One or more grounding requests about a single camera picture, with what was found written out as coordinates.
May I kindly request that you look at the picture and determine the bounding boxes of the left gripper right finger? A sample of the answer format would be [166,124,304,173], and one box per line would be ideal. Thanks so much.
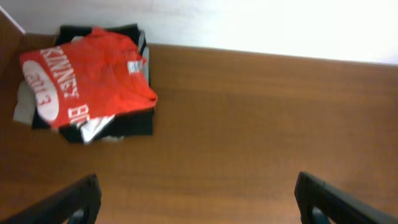
[294,172,397,224]

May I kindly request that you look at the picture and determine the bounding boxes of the black folded garment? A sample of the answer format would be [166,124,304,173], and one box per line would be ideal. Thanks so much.
[32,24,154,141]

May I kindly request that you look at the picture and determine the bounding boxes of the red printed t-shirt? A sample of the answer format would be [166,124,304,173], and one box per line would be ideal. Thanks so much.
[20,27,157,128]

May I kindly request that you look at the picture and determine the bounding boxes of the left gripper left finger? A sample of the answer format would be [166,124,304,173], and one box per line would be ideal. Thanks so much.
[1,174,101,224]

